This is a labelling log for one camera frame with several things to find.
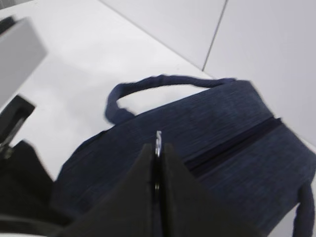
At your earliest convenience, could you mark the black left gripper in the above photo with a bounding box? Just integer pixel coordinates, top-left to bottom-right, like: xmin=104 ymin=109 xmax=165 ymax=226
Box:
xmin=0 ymin=95 xmax=72 ymax=237

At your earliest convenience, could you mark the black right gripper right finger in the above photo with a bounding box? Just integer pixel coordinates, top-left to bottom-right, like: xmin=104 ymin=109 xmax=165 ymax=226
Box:
xmin=158 ymin=144 xmax=263 ymax=237

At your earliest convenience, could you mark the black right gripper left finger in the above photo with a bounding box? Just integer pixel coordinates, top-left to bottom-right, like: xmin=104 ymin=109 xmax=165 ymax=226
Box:
xmin=60 ymin=144 xmax=155 ymax=237

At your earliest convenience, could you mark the dark navy lunch bag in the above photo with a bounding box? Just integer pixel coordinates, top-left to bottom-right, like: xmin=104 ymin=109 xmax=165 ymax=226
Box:
xmin=50 ymin=75 xmax=316 ymax=237

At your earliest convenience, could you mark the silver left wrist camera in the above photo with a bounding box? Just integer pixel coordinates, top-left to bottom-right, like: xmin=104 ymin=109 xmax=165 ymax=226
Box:
xmin=0 ymin=16 xmax=49 ymax=82

